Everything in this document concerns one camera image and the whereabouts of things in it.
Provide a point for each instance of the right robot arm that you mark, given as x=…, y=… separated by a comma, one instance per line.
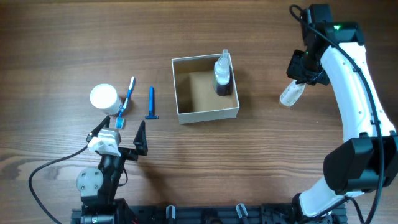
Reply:
x=366, y=161

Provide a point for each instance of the white cardboard box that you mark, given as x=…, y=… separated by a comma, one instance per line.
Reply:
x=195, y=96

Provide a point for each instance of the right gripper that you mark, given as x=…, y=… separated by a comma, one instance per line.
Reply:
x=310, y=76

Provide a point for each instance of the dark blue pump bottle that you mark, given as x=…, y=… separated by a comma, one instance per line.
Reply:
x=222, y=74

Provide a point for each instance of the blue disposable razor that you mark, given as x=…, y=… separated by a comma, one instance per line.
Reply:
x=151, y=114

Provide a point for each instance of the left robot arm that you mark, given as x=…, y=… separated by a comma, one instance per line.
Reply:
x=98, y=185

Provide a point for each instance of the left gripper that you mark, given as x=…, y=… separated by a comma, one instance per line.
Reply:
x=125, y=152

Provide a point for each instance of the black mounting rail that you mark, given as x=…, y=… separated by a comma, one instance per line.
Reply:
x=264, y=214

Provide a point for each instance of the white squeeze tube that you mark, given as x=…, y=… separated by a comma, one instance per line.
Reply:
x=291, y=94

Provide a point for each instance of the blue white toothbrush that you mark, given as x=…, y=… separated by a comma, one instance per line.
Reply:
x=120, y=120

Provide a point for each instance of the white round jar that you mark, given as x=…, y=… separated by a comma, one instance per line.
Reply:
x=105, y=98

